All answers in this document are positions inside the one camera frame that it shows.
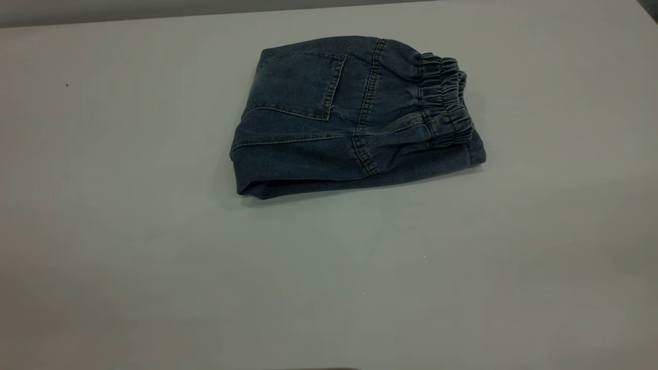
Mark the blue denim children's pants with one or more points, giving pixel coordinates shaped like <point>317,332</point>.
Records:
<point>298,149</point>

